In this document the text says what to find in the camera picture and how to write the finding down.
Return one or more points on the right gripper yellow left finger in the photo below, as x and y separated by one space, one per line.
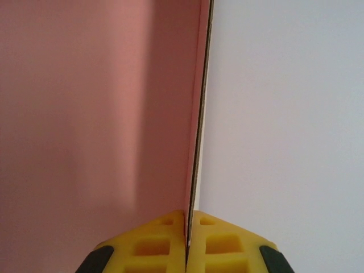
159 241

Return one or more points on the pink paper box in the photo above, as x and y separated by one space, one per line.
99 113

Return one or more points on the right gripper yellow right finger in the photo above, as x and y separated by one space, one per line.
221 247

